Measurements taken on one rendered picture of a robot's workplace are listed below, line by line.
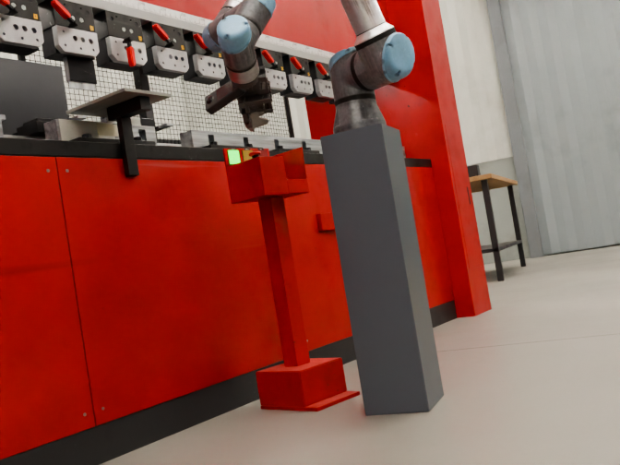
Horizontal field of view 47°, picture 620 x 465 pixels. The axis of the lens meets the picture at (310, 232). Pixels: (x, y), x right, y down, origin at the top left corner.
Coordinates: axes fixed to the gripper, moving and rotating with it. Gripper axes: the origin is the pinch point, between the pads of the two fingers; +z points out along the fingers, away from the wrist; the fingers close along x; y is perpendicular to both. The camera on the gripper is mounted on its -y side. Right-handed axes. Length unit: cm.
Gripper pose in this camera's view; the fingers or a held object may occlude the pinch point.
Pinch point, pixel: (249, 127)
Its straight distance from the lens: 190.6
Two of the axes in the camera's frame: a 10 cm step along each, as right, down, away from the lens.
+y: 9.9, -1.6, -0.2
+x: -1.3, -8.5, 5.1
